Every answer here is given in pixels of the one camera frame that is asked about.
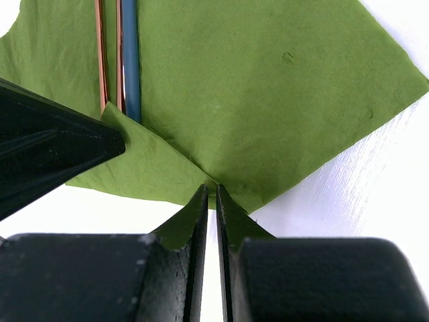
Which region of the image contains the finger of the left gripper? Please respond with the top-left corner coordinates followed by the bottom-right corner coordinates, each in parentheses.
top-left (1, 79), bottom-right (125, 219)

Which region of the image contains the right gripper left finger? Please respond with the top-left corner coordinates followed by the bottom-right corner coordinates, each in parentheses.
top-left (1, 185), bottom-right (208, 321)

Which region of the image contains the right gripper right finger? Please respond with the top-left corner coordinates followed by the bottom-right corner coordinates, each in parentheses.
top-left (217, 186), bottom-right (422, 321)

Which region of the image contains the copper fork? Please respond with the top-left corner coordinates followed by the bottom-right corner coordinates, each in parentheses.
top-left (116, 0), bottom-right (125, 113)

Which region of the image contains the green paper napkin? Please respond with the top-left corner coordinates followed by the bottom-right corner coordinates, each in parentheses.
top-left (0, 0), bottom-right (429, 252)

